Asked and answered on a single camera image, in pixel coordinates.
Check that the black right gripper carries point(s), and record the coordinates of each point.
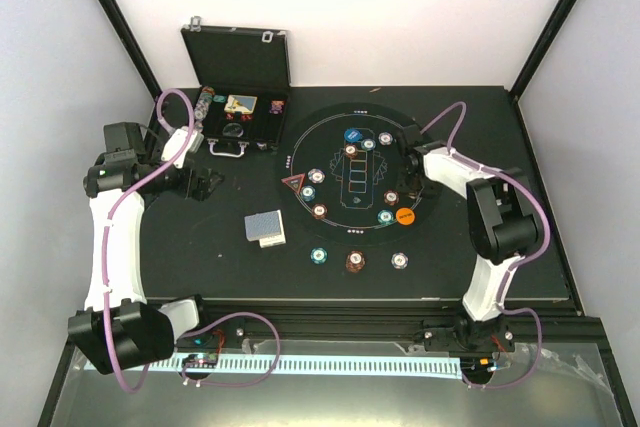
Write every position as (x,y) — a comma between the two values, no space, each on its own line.
(412,192)

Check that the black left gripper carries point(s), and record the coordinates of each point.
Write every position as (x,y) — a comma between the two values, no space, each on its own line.
(202,190)

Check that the orange dealer button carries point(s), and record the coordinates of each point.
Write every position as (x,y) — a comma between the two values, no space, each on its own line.
(405,216)

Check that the green chip top seat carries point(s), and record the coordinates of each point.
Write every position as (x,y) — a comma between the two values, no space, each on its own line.
(368,144)

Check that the green chip seat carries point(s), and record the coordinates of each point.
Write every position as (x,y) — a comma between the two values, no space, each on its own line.
(385,217)
(368,144)
(308,193)

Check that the green chip bottom seat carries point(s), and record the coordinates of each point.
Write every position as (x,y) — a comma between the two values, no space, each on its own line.
(385,217)

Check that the blue round button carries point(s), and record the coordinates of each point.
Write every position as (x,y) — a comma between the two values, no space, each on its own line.
(352,135)

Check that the blue white poker chip stack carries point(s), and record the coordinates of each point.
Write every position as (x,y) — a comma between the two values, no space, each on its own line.
(399,260)

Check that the orange poker chip stack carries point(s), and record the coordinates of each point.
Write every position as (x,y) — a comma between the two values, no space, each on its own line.
(355,261)

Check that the green poker chip stack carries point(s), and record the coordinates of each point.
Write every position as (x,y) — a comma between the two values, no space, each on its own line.
(318,255)

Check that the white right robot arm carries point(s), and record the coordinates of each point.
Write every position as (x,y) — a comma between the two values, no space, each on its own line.
(505,224)

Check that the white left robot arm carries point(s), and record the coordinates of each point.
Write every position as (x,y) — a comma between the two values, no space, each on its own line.
(117,328)

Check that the blue playing card deck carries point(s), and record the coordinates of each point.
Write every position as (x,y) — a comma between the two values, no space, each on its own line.
(263,225)

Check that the round black poker mat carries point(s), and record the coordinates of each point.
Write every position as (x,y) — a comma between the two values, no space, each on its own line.
(353,189)

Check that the card pack in case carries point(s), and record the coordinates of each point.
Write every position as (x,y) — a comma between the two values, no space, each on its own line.
(240,104)

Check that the red triangle marker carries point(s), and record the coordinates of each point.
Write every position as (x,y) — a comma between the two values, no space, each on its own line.
(295,182)

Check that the chip row in case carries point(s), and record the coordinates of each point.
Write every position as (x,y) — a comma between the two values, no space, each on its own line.
(202,106)

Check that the white card box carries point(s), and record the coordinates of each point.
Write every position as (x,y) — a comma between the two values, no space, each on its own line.
(272,241)

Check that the purple chip in case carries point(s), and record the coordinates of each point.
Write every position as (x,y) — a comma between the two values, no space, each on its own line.
(277,107)

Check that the black poker chip case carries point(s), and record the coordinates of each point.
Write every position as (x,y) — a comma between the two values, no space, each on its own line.
(241,61)

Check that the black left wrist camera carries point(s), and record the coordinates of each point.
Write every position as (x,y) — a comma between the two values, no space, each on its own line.
(124,144)

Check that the white slotted cable duct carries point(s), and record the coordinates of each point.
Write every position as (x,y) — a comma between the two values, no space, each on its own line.
(337,365)

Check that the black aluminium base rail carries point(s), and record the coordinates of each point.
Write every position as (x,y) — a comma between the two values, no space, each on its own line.
(385,323)

